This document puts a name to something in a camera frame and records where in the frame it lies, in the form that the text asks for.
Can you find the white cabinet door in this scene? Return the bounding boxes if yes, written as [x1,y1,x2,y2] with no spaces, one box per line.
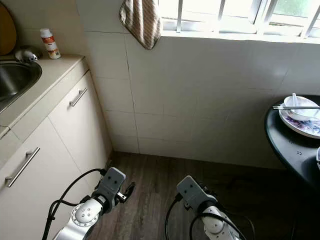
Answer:
[47,71,113,173]
[0,116,101,240]

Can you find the stainless steel double sink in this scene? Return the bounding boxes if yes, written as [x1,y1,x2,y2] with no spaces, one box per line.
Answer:
[0,60,43,112]

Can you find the black round table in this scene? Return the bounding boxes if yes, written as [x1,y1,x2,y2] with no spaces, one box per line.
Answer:
[264,95,320,190]

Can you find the white bottle orange label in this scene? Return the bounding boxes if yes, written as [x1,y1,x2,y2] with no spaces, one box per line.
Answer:
[39,28,62,60]

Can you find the brown striped hanging towel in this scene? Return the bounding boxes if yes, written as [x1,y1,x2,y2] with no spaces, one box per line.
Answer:
[119,0,164,51]

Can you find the white floral plate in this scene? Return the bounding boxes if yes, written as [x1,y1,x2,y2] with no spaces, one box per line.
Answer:
[278,106,320,140]

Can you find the round wooden cutting board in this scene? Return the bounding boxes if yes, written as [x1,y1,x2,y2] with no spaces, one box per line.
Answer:
[0,2,19,56]

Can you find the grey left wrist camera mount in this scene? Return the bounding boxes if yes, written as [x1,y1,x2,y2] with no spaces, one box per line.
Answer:
[91,167,127,203]

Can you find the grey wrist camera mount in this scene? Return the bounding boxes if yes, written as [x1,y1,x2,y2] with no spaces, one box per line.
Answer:
[176,175,213,211]
[91,167,127,203]

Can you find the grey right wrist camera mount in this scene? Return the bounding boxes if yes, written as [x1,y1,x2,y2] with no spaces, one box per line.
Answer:
[176,175,213,211]

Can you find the steel bar cabinet handle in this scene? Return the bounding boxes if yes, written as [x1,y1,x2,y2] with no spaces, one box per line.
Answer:
[5,146,41,188]
[69,87,89,108]

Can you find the white window frame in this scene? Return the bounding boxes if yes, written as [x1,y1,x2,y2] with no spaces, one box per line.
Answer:
[156,0,320,41]

